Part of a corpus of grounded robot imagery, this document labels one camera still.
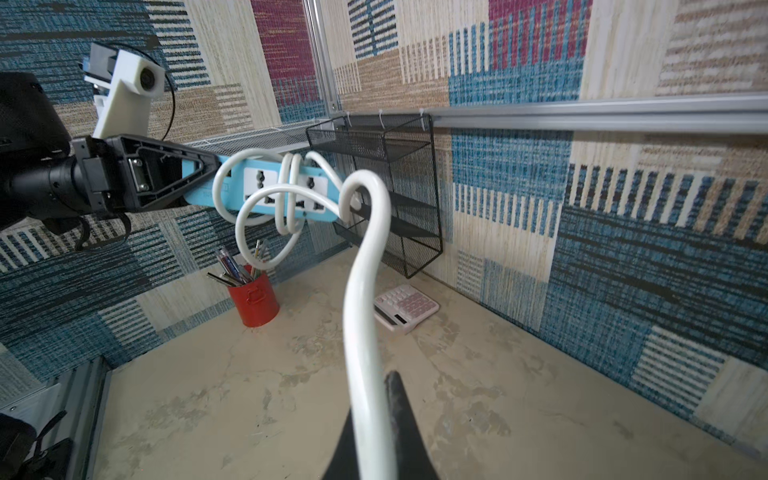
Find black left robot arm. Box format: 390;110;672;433
1;72;221;235

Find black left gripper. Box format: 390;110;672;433
72;135;221;214

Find black wire mesh shelf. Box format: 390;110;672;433
306;113;444;278

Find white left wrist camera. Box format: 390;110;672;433
82;42;166;139

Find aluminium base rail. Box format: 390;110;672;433
0;355;112;480

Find red pen cup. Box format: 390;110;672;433
228;265;280;328

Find teal power strip with cord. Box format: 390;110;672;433
184;148;397;479

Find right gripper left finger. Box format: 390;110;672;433
322;411;360;480

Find pink calculator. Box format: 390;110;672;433
374;284;440;334

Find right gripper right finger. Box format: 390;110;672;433
385;371;439;480

